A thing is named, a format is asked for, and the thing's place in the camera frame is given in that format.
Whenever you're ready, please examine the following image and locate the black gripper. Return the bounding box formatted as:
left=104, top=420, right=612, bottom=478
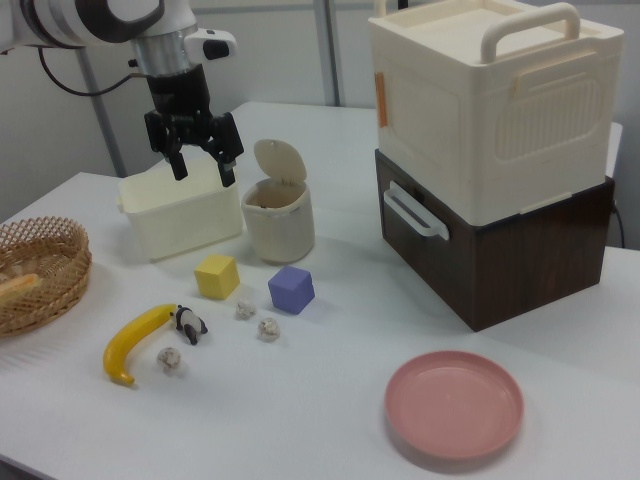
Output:
left=143, top=66, right=246, bottom=188

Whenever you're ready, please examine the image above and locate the beige flip-lid trash can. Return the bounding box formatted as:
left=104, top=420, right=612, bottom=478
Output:
left=239, top=138, right=316, bottom=265

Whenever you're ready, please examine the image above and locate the cream open plastic bin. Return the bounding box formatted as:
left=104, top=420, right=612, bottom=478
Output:
left=115, top=158, right=245, bottom=262

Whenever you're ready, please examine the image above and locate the grey metal pole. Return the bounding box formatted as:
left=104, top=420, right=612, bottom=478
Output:
left=89, top=93, right=126, bottom=177

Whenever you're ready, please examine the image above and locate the yellow foam cube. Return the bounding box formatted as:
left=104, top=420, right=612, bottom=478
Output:
left=193, top=253, right=240, bottom=300

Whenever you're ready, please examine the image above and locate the purple foam cube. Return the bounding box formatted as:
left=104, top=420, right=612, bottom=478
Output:
left=267, top=265, right=316, bottom=316

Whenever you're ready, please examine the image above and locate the black white panda figurine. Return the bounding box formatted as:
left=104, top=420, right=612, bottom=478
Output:
left=173, top=305, right=209, bottom=346

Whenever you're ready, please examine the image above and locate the woven wicker basket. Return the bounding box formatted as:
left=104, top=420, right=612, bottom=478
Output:
left=0, top=215, right=93, bottom=337

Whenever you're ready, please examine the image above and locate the yellow toy banana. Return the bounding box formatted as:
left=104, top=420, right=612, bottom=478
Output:
left=102, top=303, right=179, bottom=386

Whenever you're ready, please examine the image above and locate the toy bread loaf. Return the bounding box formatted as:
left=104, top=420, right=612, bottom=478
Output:
left=0, top=272, right=40, bottom=301

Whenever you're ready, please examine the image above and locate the dark brown wooden drawer cabinet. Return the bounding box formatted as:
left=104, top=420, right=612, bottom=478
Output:
left=374, top=148, right=616, bottom=333

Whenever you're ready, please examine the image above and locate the pink plastic plate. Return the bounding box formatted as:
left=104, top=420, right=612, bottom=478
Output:
left=384, top=350, right=525, bottom=462

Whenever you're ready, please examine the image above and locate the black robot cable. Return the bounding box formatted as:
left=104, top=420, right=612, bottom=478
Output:
left=38, top=47, right=151, bottom=97

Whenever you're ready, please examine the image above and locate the dark vertical frame post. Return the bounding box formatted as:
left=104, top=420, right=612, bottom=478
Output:
left=323, top=0, right=347, bottom=107

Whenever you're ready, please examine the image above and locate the white drawer handle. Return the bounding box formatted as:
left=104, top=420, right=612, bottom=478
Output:
left=382, top=180, right=450, bottom=241

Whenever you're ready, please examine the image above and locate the cream storage box with handle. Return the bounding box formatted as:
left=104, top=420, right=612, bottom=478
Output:
left=367, top=0, right=626, bottom=225

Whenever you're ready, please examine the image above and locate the black cable behind cabinet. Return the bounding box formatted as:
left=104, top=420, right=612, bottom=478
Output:
left=612, top=197, right=627, bottom=249

